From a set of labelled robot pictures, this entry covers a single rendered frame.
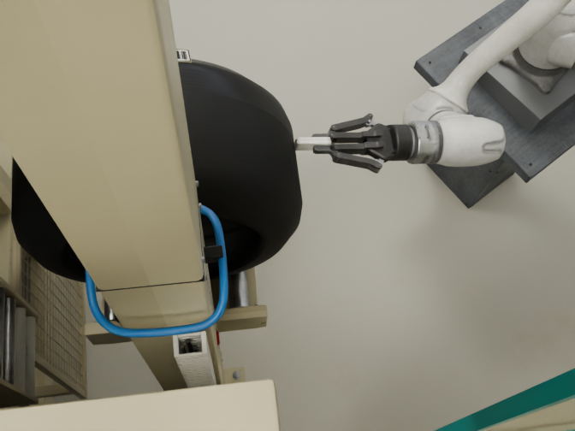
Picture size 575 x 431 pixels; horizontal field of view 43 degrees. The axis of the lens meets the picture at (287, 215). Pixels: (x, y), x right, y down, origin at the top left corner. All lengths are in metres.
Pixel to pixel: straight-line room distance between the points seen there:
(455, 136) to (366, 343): 1.25
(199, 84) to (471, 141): 0.57
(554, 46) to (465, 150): 0.70
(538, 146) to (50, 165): 1.84
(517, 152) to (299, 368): 1.02
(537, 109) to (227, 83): 1.16
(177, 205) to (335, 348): 1.95
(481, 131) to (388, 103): 1.48
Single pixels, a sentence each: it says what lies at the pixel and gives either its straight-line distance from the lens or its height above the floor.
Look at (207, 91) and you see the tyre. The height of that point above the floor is 1.42.
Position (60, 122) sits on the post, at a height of 2.06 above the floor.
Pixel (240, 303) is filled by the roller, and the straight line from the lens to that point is 1.65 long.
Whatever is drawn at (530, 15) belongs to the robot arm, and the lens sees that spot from 1.60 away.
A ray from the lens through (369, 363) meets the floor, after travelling 2.60.
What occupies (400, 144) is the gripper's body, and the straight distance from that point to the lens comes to 1.48.
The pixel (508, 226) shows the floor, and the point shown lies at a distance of 2.88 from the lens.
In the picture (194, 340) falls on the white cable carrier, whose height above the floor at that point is 1.39.
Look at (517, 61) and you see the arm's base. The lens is 2.28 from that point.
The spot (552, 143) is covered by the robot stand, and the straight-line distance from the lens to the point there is 2.30.
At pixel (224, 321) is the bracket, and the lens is 1.62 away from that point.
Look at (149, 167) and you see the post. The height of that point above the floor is 1.98.
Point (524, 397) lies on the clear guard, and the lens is 0.70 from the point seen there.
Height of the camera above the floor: 2.51
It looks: 67 degrees down
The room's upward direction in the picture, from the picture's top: 8 degrees clockwise
